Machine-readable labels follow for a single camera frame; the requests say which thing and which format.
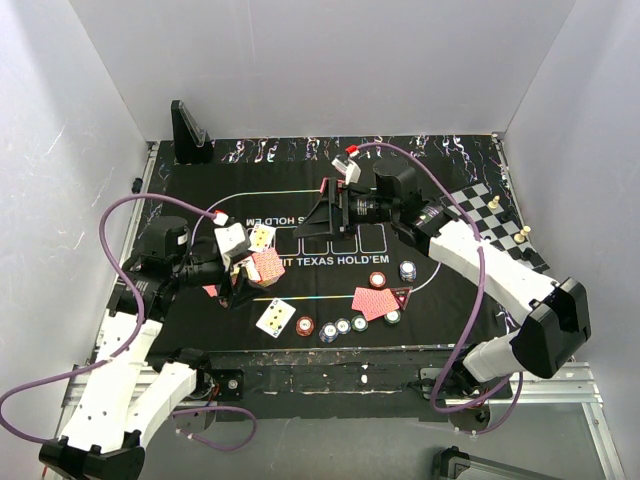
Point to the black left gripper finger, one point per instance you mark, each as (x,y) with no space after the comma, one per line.
(225,290)
(242,289)

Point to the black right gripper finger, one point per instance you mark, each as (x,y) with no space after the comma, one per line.
(348,203)
(325,220)

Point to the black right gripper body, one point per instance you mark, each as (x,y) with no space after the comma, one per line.
(372,210)

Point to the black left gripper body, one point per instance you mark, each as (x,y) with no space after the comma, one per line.
(200,269)

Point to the red back cards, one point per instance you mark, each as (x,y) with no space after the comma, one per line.
(211,290)
(374,303)

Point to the red playing card box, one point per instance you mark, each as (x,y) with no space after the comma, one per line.
(266,267)

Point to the three of spades card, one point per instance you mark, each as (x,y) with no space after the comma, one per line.
(275,318)

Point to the face up card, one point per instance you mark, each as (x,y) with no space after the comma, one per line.
(261,238)

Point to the red poker chip stack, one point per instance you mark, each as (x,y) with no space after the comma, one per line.
(305,326)

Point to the red chips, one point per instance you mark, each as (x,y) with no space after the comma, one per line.
(377,280)

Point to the blue chips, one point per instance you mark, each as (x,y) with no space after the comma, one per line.
(407,271)

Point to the red triangular acrylic marker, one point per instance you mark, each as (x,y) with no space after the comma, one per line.
(401,295)

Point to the blue poker chip stack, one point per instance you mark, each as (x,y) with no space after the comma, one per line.
(328,333)

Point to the blue chip aside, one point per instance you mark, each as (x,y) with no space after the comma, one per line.
(343,326)

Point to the green poker chip stack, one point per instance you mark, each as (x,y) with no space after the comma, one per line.
(359,323)

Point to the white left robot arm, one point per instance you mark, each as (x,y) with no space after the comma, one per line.
(111,427)

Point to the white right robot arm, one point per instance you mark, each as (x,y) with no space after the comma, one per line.
(553,317)

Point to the black poker table mat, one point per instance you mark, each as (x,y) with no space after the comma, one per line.
(275,182)

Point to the white chess pawn far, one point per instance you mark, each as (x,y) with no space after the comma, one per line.
(494,203)

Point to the white chess pawn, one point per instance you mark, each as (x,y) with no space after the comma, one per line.
(494,203)
(522,235)

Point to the black white chess board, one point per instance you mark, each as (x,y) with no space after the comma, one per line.
(474,199)

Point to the black card shoe stand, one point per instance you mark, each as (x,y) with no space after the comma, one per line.
(192,143)

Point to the black chess piece upper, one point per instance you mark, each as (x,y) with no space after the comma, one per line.
(505,216)

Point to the white chess pawn near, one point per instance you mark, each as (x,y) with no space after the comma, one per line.
(522,235)

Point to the black case bottom corner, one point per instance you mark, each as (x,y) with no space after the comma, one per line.
(452,463)

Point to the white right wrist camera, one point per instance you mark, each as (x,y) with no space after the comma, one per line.
(348,168)

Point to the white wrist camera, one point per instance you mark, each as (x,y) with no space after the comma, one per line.
(348,168)
(233,244)

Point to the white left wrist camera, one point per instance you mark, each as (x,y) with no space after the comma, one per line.
(233,244)

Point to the black wall clip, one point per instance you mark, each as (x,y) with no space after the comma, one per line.
(137,186)

